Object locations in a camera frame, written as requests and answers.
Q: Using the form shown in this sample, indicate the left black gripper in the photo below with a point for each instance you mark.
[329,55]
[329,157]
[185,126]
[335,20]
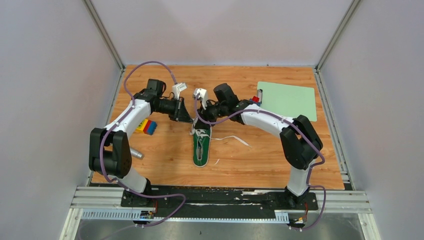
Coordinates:
[182,114]

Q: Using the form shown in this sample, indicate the blue yellow toy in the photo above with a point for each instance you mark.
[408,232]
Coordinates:
[147,127]

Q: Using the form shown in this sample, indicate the silver microphone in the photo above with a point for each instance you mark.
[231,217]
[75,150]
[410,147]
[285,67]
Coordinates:
[137,154]

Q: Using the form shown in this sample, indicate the light green clipboard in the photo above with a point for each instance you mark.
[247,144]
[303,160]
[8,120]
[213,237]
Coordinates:
[288,100]

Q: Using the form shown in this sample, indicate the green canvas sneaker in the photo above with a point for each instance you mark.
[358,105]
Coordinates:
[200,155]

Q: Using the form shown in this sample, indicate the blue red toy car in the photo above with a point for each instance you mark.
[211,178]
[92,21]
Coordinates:
[256,101]

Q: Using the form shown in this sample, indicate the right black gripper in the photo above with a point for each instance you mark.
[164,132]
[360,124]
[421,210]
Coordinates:
[204,114]

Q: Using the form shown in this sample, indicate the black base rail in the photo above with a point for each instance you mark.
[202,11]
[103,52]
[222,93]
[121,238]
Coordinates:
[215,205]

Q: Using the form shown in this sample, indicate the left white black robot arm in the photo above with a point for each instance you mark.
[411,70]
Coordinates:
[109,148]

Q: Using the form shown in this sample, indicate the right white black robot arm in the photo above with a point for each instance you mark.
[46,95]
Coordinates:
[300,142]

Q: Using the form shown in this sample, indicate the white shoelace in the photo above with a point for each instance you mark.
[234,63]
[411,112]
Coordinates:
[218,136]

